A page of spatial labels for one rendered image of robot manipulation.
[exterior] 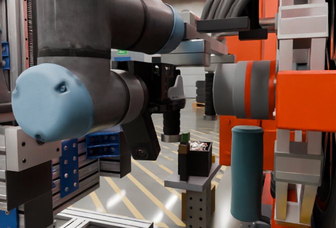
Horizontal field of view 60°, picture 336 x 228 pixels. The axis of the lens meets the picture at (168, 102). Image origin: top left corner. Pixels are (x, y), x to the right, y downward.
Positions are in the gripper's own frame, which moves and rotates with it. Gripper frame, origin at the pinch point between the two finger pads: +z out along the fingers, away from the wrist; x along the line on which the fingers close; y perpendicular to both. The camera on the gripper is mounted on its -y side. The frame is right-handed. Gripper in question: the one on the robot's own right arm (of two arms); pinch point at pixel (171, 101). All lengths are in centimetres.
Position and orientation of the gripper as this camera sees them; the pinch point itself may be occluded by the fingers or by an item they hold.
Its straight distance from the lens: 59.6
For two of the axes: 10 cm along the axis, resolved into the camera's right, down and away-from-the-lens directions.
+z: 3.6, -0.7, 9.3
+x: -9.3, -0.3, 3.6
